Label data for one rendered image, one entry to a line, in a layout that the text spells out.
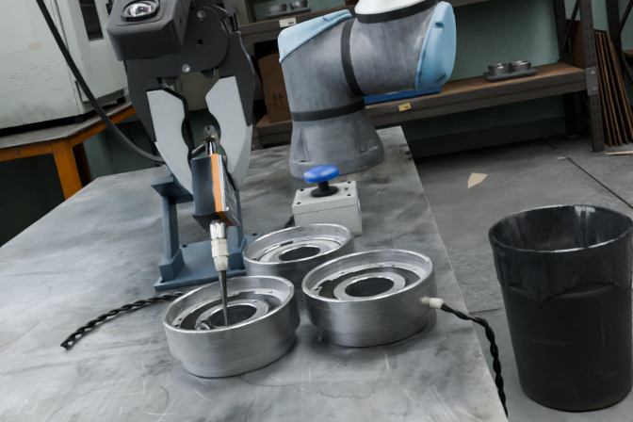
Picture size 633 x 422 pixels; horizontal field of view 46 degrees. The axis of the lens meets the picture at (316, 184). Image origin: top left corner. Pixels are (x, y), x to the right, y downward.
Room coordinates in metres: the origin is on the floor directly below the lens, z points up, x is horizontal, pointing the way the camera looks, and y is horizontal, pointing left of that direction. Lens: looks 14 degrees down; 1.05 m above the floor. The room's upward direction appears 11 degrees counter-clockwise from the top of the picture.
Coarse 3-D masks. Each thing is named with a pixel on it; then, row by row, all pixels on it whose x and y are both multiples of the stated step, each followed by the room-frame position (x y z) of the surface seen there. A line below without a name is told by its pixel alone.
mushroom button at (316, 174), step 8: (312, 168) 0.82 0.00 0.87; (320, 168) 0.81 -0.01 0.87; (328, 168) 0.80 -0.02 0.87; (336, 168) 0.81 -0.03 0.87; (304, 176) 0.81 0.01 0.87; (312, 176) 0.79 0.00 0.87; (320, 176) 0.79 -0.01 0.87; (328, 176) 0.79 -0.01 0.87; (336, 176) 0.80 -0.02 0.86; (320, 184) 0.81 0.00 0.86; (328, 184) 0.81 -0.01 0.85
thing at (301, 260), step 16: (320, 224) 0.71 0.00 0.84; (336, 224) 0.70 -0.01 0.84; (256, 240) 0.69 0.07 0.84; (272, 240) 0.71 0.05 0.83; (288, 240) 0.71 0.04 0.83; (304, 240) 0.70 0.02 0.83; (336, 240) 0.68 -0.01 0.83; (352, 240) 0.65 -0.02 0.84; (256, 256) 0.68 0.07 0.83; (272, 256) 0.67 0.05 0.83; (288, 256) 0.68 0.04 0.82; (304, 256) 0.68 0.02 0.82; (320, 256) 0.62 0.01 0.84; (336, 256) 0.62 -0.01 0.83; (256, 272) 0.63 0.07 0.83; (272, 272) 0.62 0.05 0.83; (288, 272) 0.61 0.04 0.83; (304, 272) 0.61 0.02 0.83
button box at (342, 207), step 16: (304, 192) 0.83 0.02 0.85; (320, 192) 0.80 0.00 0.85; (336, 192) 0.80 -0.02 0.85; (352, 192) 0.79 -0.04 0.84; (304, 208) 0.78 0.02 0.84; (320, 208) 0.78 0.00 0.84; (336, 208) 0.78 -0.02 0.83; (352, 208) 0.77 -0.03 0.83; (304, 224) 0.78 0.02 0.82; (352, 224) 0.77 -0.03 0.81
